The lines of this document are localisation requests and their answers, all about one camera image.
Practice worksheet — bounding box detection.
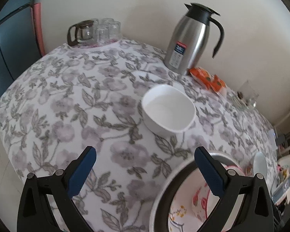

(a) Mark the pale blue ceramic bowl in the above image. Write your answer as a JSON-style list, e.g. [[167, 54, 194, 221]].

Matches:
[[252, 151, 268, 179]]

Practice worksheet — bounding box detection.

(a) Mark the strawberry pattern red-rimmed bowl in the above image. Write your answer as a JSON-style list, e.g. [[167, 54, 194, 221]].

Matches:
[[190, 165, 245, 225]]

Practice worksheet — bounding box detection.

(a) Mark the stainless steel round plate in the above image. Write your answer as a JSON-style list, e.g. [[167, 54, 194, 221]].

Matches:
[[148, 151, 240, 232]]

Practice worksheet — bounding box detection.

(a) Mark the white plate with black rim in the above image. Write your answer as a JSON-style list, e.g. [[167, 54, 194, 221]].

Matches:
[[159, 160, 243, 232]]

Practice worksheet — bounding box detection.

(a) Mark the white square bowl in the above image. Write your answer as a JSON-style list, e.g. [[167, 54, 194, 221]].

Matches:
[[141, 84, 196, 138]]

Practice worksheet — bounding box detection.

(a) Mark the smartphone on stand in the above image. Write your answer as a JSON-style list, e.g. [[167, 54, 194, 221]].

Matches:
[[271, 174, 290, 206]]

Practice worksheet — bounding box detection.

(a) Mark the clear glass mug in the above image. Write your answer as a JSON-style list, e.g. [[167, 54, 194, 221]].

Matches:
[[237, 80, 259, 109]]

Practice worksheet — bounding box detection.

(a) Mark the floral grey tablecloth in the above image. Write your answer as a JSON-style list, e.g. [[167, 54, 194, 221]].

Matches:
[[0, 39, 277, 231]]

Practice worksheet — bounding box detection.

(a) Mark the orange snack packet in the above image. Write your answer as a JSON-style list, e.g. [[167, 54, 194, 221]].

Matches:
[[189, 67, 227, 97]]

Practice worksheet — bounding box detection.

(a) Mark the stainless steel thermos jug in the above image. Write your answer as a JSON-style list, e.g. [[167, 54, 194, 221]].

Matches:
[[164, 3, 225, 75]]

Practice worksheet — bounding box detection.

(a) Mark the clear drinking glass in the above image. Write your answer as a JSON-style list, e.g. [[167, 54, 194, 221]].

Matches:
[[95, 24, 109, 46], [102, 18, 121, 41]]

